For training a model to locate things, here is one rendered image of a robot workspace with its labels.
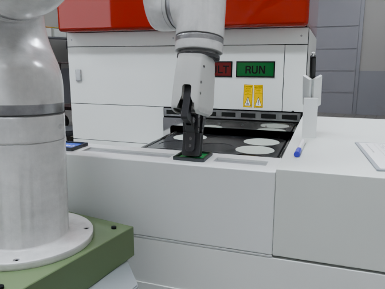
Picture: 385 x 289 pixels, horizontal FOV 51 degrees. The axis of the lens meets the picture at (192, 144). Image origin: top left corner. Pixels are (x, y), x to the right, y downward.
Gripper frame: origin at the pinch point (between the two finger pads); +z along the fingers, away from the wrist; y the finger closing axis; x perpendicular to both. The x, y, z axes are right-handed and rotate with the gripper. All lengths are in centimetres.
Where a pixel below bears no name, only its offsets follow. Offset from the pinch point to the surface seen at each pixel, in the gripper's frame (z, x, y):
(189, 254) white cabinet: 19.1, 1.0, 0.4
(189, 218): 12.5, 1.0, 1.8
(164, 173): 5.2, -3.5, 3.3
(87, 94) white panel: -14, -59, -56
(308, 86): -13.6, 17.9, -21.5
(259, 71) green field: -23, 2, -54
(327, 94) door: -119, 24, -838
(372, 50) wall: -207, 103, -812
